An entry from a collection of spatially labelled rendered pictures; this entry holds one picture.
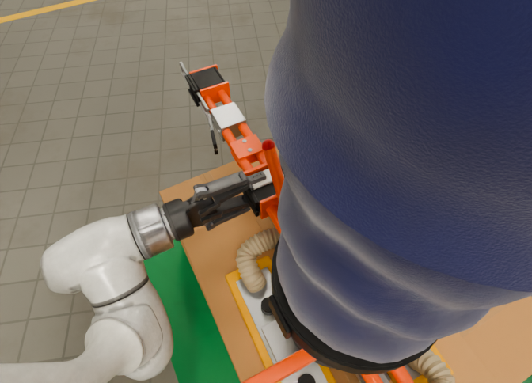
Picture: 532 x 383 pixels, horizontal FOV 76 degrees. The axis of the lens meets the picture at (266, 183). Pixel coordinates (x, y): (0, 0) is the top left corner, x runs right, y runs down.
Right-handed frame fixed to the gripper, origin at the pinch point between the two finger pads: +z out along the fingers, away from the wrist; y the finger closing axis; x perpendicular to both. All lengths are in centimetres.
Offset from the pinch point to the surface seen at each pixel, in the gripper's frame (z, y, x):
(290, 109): -11, -45, 25
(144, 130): -18, 118, -152
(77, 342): -82, 118, -33
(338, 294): -9.5, -30.6, 30.7
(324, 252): -9.6, -33.5, 28.3
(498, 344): 58, 63, 50
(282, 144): -12, -43, 25
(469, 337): 52, 63, 44
